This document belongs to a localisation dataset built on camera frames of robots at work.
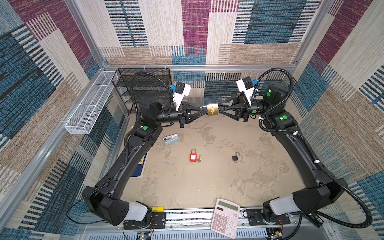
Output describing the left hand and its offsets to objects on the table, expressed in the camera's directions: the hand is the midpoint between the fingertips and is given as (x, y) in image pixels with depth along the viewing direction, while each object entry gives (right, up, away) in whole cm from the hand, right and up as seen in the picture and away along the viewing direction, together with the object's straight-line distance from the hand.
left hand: (206, 111), depth 54 cm
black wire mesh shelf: (-52, +23, +46) cm, 73 cm away
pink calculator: (+10, -50, +19) cm, 55 cm away
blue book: (-37, -33, +33) cm, 59 cm away
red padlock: (-5, -24, +40) cm, 47 cm away
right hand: (+5, 0, +2) cm, 5 cm away
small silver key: (-1, -27, +40) cm, 48 cm away
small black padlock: (+21, -25, +40) cm, 52 cm away
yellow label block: (-22, -47, +21) cm, 56 cm away
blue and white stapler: (-20, -15, +48) cm, 54 cm away
